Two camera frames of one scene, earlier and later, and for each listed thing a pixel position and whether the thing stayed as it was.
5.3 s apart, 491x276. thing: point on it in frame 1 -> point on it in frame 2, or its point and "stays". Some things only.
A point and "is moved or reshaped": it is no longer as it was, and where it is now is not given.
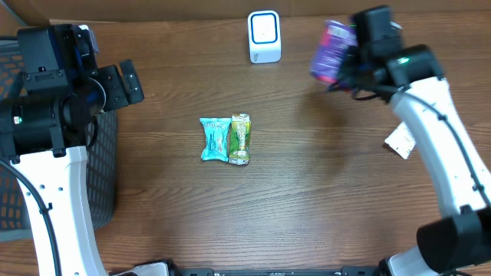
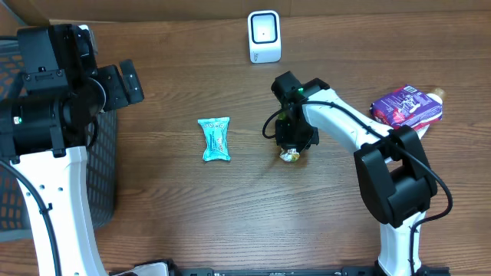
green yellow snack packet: [239, 139] -> [291, 155]
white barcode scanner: [264, 36] stays
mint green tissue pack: [217, 138] stays
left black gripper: [113, 87] stays
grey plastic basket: [18, 211] stays
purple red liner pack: [336, 38] is moved or reshaped
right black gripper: [345, 80] -> [288, 142]
